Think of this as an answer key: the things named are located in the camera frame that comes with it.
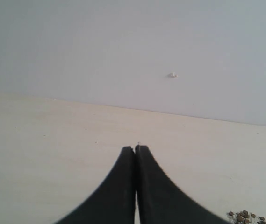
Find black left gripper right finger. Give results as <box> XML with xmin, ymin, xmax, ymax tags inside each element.
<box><xmin>135</xmin><ymin>145</ymin><xmax>228</xmax><ymax>224</ymax></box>

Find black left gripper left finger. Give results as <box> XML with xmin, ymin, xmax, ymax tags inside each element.
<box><xmin>57</xmin><ymin>146</ymin><xmax>136</xmax><ymax>224</ymax></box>

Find scattered white rice grains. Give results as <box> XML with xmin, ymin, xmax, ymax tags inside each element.
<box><xmin>227</xmin><ymin>210</ymin><xmax>266</xmax><ymax>224</ymax></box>

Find white lump on wall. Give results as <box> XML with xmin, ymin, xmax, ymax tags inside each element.
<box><xmin>167</xmin><ymin>72</ymin><xmax>178</xmax><ymax>78</ymax></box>

